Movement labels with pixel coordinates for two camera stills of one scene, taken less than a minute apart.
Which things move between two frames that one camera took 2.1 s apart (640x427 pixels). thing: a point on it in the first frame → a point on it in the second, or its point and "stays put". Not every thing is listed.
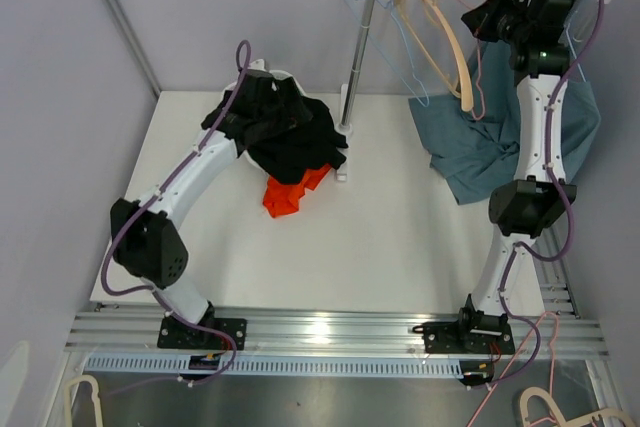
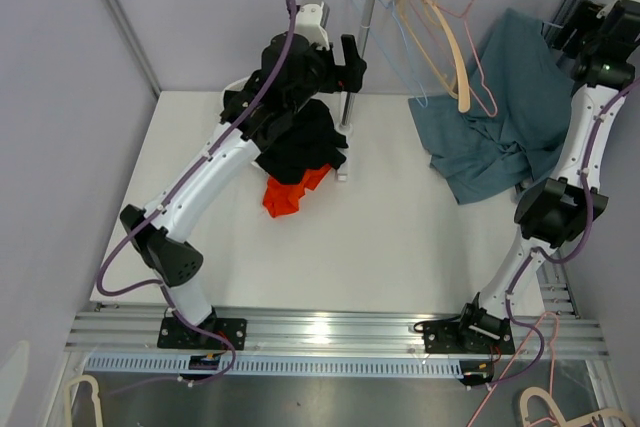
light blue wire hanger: x=381 y=24 stays put
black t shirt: x=298 y=150 stays put
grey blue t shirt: x=475 y=150 stays put
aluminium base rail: x=114 y=330 stays put
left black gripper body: x=276 y=117 → x=323 y=74
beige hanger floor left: x=94 y=396 stays put
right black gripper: x=481 y=21 → x=582 y=20
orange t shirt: x=282 y=199 stays put
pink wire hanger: x=472 y=114 → x=446 y=59
